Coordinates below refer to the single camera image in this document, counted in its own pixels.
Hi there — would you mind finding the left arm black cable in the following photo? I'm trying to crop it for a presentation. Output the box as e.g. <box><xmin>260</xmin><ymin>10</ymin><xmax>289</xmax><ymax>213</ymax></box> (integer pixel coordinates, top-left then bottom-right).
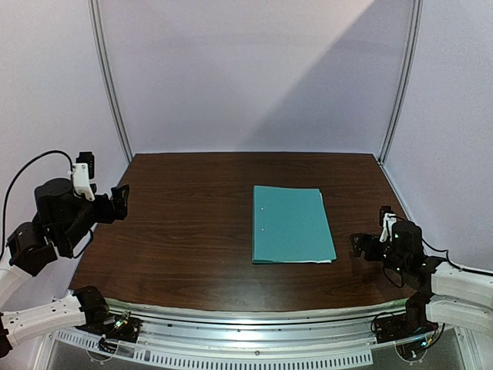
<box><xmin>2</xmin><ymin>150</ymin><xmax>74</xmax><ymax>251</ymax></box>

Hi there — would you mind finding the perforated metal cable tray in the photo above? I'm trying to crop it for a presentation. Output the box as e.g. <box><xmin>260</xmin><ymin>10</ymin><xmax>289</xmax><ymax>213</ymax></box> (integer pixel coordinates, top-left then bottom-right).
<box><xmin>46</xmin><ymin>330</ymin><xmax>375</xmax><ymax>369</ymax></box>

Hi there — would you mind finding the left aluminium corner post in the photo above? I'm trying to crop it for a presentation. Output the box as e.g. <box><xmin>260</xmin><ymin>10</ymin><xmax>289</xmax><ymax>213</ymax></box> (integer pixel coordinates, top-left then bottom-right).
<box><xmin>88</xmin><ymin>0</ymin><xmax>133</xmax><ymax>164</ymax></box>

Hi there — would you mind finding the right aluminium corner post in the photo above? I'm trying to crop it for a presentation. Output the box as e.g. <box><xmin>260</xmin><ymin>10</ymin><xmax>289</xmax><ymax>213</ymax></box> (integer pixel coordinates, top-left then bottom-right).
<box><xmin>377</xmin><ymin>0</ymin><xmax>423</xmax><ymax>167</ymax></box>

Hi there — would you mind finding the aluminium corner post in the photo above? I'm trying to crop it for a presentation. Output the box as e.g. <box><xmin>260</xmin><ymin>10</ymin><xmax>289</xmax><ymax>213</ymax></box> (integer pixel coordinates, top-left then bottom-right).
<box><xmin>377</xmin><ymin>0</ymin><xmax>423</xmax><ymax>167</ymax></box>
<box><xmin>88</xmin><ymin>0</ymin><xmax>133</xmax><ymax>164</ymax></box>

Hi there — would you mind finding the white text paper sheet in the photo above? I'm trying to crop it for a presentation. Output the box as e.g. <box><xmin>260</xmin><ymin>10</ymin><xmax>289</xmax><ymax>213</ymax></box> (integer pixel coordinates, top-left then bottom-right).
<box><xmin>306</xmin><ymin>259</ymin><xmax>332</xmax><ymax>264</ymax></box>

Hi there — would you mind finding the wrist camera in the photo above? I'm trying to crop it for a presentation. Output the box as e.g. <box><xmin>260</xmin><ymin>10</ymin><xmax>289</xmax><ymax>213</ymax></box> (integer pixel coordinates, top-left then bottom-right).
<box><xmin>34</xmin><ymin>178</ymin><xmax>75</xmax><ymax>226</ymax></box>
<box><xmin>391</xmin><ymin>221</ymin><xmax>423</xmax><ymax>258</ymax></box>

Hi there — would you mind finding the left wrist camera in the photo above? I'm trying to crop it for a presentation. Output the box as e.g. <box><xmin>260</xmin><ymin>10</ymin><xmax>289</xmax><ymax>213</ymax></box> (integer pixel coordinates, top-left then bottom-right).
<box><xmin>34</xmin><ymin>178</ymin><xmax>75</xmax><ymax>226</ymax></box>

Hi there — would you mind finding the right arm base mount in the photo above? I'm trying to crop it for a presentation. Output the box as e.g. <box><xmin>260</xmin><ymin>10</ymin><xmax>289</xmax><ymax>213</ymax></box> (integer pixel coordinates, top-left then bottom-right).
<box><xmin>370</xmin><ymin>311</ymin><xmax>445</xmax><ymax>348</ymax></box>

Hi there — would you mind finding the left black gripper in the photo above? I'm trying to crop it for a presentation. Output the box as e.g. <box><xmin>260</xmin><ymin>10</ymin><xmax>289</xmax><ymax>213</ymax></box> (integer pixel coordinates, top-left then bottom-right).
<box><xmin>60</xmin><ymin>183</ymin><xmax>130</xmax><ymax>251</ymax></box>

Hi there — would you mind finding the teal plastic folder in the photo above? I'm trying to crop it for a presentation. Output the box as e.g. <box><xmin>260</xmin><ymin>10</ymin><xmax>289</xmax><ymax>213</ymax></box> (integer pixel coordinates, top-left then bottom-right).
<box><xmin>252</xmin><ymin>185</ymin><xmax>337</xmax><ymax>264</ymax></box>

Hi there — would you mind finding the aluminium front rail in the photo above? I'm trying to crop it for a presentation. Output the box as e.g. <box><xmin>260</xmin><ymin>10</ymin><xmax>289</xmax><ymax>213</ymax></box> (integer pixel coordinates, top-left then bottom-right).
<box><xmin>107</xmin><ymin>299</ymin><xmax>404</xmax><ymax>348</ymax></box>

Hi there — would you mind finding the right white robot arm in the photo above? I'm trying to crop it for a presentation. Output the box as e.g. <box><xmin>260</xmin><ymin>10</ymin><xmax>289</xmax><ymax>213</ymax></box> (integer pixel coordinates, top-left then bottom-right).
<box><xmin>350</xmin><ymin>231</ymin><xmax>492</xmax><ymax>343</ymax></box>

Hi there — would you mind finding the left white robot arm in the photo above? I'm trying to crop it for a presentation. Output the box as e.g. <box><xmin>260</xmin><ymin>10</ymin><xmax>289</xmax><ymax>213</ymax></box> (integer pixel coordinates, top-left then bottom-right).
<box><xmin>1</xmin><ymin>178</ymin><xmax>130</xmax><ymax>356</ymax></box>

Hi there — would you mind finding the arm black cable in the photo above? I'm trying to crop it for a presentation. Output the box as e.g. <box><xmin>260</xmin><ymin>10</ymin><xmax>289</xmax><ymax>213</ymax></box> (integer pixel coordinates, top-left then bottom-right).
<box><xmin>2</xmin><ymin>150</ymin><xmax>74</xmax><ymax>251</ymax></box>
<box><xmin>421</xmin><ymin>238</ymin><xmax>493</xmax><ymax>277</ymax></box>

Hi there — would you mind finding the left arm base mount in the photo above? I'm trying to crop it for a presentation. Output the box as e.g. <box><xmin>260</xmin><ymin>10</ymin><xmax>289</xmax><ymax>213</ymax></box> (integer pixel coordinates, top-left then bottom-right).
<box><xmin>76</xmin><ymin>311</ymin><xmax>143</xmax><ymax>343</ymax></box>

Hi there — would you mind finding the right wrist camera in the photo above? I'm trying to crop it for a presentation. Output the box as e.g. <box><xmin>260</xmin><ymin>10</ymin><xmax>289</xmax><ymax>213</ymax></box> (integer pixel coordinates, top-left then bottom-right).
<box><xmin>391</xmin><ymin>221</ymin><xmax>423</xmax><ymax>258</ymax></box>

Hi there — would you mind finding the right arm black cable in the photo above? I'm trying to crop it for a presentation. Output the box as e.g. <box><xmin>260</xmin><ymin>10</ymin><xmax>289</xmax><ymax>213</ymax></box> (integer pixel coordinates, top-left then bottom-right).
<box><xmin>421</xmin><ymin>238</ymin><xmax>493</xmax><ymax>277</ymax></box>

